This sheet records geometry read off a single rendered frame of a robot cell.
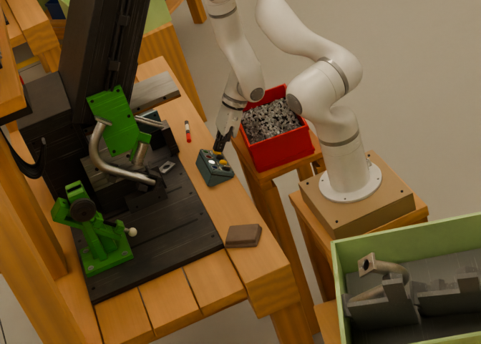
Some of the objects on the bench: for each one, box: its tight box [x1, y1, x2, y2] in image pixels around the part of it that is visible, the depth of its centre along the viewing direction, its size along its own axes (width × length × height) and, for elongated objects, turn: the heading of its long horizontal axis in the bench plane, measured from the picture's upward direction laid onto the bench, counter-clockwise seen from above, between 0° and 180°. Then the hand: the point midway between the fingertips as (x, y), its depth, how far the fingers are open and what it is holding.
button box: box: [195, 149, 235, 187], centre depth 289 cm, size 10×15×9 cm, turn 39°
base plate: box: [69, 109, 225, 305], centre depth 302 cm, size 42×110×2 cm, turn 39°
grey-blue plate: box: [136, 109, 167, 151], centre depth 307 cm, size 10×2×14 cm, turn 129°
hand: (219, 145), depth 291 cm, fingers closed
